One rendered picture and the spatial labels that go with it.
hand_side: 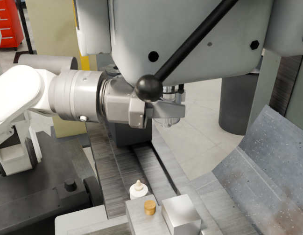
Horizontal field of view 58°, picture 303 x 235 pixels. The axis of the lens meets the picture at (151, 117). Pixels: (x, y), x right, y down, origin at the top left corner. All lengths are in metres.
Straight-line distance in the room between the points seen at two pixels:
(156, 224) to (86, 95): 0.26
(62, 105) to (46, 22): 1.71
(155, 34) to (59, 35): 1.88
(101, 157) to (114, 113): 0.42
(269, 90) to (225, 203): 0.35
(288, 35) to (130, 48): 0.19
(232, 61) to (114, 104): 0.19
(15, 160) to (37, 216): 0.24
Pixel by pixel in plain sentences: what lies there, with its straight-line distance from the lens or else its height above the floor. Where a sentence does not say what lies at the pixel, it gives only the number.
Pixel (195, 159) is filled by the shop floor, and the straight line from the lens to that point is 2.26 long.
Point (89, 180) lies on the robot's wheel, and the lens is 1.25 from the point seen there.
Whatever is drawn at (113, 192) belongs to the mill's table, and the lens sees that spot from 0.73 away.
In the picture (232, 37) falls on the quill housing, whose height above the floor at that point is 1.37.
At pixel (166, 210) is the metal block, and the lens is 0.51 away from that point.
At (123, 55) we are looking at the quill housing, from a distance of 0.32.
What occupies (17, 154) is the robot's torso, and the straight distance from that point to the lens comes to 1.23.
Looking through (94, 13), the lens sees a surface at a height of 1.39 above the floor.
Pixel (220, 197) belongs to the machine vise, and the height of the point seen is 1.00.
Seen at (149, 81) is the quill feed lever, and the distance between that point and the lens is 0.27.
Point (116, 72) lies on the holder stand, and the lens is 0.87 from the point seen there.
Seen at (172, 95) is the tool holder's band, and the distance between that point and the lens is 0.43.
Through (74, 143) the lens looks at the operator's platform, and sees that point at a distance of 1.80.
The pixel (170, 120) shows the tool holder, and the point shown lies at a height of 1.22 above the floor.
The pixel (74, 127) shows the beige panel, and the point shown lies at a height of 0.11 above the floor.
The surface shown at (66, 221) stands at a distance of 0.80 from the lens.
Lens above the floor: 1.46
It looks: 32 degrees down
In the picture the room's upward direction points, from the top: straight up
